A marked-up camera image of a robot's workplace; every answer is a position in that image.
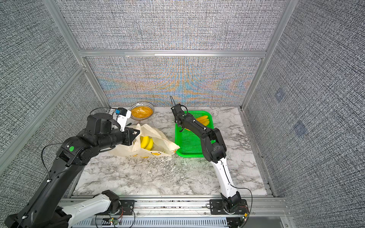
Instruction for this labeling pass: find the orange-yellow banana bunch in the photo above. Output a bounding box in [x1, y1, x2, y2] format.
[193, 115, 211, 126]

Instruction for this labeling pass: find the green plastic basket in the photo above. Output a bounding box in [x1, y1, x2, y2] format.
[175, 111, 214, 158]

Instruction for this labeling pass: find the orange food in bowl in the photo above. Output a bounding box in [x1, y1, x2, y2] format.
[131, 106, 154, 119]

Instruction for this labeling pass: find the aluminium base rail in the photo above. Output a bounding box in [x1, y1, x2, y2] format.
[48, 195, 297, 228]

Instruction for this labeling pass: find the black white patterned bowl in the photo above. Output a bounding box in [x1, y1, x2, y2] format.
[129, 102, 155, 121]

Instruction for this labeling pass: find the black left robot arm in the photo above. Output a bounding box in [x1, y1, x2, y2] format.
[5, 113, 140, 228]

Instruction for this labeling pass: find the yellow banana bunch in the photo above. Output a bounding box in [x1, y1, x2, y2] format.
[140, 136, 154, 151]

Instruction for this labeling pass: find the cream plastic bag banana print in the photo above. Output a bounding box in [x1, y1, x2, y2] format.
[109, 124, 180, 159]

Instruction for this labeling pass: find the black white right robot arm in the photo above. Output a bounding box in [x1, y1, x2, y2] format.
[171, 104, 242, 214]

